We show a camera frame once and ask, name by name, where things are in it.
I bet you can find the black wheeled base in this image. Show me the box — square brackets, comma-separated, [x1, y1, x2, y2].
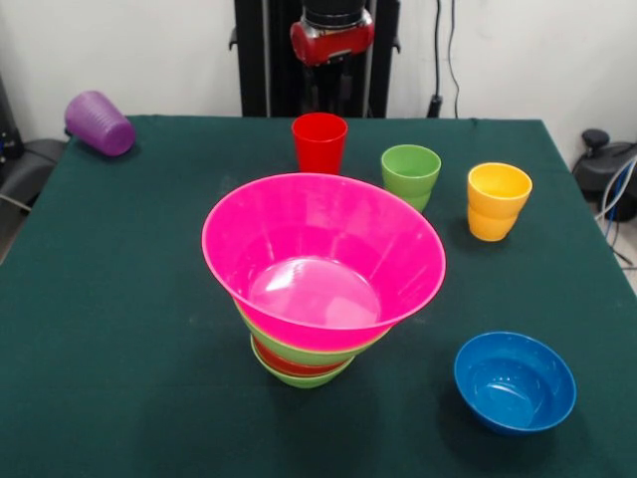
[571, 127, 637, 203]
[0, 137, 68, 208]

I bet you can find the black cable with plug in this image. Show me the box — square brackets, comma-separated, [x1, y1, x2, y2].
[427, 0, 444, 120]

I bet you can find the thin black cable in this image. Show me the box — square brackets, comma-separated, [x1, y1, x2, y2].
[447, 0, 479, 123]

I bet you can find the small green bowl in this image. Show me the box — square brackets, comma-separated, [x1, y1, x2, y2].
[250, 336, 355, 390]

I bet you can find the blue cable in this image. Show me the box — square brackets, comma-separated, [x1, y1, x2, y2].
[599, 158, 637, 225]

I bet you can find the yellow cup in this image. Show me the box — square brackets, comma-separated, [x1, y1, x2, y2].
[466, 161, 533, 243]

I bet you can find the red cup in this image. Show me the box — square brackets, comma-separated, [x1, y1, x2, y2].
[291, 113, 348, 176]

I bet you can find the dark green tablecloth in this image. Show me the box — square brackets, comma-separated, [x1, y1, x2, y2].
[0, 115, 637, 478]

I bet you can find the green cup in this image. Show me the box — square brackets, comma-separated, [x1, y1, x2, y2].
[380, 143, 443, 213]

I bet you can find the red bowl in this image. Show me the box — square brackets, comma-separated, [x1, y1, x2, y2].
[252, 336, 355, 377]

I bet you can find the blue bowl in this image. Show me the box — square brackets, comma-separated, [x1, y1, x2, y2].
[453, 332, 577, 438]

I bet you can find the purple cup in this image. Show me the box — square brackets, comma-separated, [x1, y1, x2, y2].
[64, 90, 137, 157]

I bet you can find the large green bowl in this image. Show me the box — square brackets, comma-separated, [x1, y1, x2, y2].
[234, 298, 392, 368]

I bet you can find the large pink bowl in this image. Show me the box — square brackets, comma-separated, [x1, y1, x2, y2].
[201, 172, 448, 349]

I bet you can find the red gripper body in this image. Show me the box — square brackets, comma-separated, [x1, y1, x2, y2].
[290, 10, 376, 68]

